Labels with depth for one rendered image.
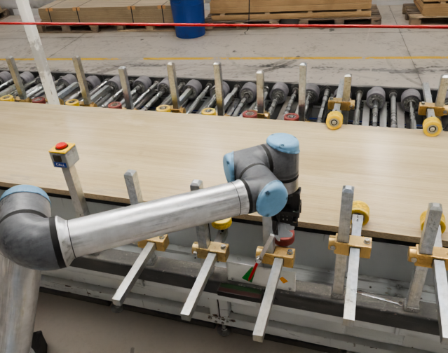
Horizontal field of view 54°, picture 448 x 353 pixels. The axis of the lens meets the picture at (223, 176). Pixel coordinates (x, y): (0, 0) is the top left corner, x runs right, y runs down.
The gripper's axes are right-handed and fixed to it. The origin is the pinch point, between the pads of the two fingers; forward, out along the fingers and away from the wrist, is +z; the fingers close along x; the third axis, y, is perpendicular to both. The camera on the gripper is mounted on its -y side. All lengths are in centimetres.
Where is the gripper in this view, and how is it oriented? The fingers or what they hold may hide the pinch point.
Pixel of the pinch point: (276, 237)
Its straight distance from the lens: 145.8
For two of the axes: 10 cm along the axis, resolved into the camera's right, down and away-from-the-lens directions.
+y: 9.5, 1.0, -2.8
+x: 2.9, -5.5, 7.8
